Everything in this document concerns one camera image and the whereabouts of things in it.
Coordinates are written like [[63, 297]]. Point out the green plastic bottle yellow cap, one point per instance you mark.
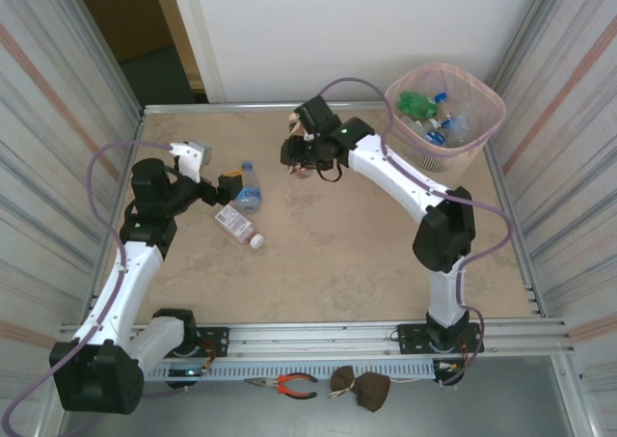
[[414, 104]]

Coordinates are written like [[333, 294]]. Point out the blue label bottle white cap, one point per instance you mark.
[[436, 138]]

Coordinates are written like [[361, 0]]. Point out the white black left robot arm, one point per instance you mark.
[[132, 282]]

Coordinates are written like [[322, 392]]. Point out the beige plastic waste bin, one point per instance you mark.
[[434, 159]]

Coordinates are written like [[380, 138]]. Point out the pink bin liner bag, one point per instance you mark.
[[482, 99]]

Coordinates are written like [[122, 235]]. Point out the water bottle light blue label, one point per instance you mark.
[[249, 198]]

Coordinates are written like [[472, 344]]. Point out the pink drink bottle white label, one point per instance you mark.
[[233, 220]]

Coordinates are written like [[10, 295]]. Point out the aluminium table edge bar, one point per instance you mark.
[[241, 105]]

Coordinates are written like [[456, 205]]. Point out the brown wooden door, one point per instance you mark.
[[125, 17]]

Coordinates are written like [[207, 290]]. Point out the brown cloth pouch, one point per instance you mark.
[[371, 389]]

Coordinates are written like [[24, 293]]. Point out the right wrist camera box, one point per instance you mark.
[[308, 138]]

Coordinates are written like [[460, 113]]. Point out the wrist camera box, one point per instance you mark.
[[308, 138], [190, 159]]

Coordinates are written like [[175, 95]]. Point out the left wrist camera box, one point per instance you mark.
[[190, 159]]

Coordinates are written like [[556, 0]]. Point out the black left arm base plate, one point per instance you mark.
[[217, 340]]

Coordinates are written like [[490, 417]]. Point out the white door frame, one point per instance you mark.
[[195, 32]]

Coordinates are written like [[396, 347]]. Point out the aluminium mounting rail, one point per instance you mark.
[[313, 335]]

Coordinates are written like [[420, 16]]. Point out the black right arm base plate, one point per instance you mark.
[[410, 338]]

